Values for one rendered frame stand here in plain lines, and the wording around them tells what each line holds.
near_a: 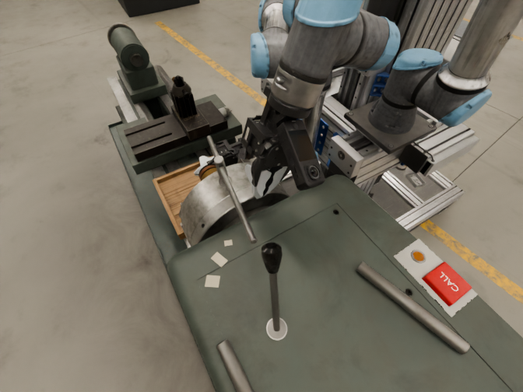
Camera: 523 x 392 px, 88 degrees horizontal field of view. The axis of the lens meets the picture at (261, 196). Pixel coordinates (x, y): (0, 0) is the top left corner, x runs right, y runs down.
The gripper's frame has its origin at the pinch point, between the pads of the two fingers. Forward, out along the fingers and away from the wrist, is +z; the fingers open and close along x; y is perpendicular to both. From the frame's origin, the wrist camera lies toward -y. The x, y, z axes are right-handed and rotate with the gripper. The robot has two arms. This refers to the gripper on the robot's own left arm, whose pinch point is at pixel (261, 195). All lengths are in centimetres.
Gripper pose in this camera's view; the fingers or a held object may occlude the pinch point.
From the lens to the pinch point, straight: 54.8
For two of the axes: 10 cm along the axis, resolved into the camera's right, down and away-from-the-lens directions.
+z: -3.0, 7.0, 6.5
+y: -5.2, -6.9, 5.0
